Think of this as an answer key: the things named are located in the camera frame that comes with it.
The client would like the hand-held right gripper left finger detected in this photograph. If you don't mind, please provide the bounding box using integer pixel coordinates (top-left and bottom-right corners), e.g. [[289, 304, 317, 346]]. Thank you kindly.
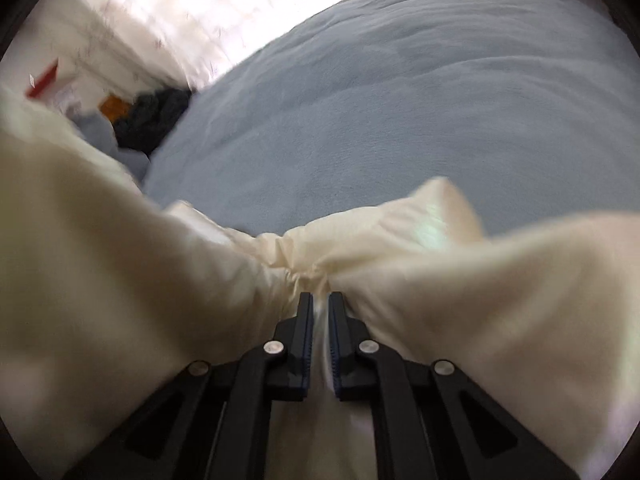
[[62, 292, 314, 480]]

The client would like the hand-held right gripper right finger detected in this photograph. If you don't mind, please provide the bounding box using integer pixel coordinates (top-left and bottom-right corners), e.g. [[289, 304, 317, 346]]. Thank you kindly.
[[327, 291, 581, 480]]

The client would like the cream puffer jacket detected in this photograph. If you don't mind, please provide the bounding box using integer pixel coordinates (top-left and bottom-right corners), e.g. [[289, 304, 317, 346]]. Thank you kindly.
[[0, 82, 640, 480]]

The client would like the blue-grey bed blanket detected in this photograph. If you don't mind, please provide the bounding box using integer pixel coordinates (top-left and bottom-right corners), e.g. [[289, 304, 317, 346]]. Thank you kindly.
[[141, 0, 640, 242]]

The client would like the black cloth pile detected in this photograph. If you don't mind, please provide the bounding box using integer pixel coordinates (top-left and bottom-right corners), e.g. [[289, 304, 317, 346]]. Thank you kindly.
[[111, 89, 193, 156]]

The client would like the orange packet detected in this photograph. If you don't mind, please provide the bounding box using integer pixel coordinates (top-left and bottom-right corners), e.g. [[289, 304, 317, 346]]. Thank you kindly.
[[98, 96, 132, 123]]

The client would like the white floral curtain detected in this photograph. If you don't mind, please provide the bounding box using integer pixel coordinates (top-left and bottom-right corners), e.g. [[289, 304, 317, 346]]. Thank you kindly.
[[60, 0, 366, 93]]

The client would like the red paper item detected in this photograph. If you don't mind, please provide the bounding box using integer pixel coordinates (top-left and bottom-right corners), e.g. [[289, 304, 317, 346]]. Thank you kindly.
[[25, 58, 62, 99]]

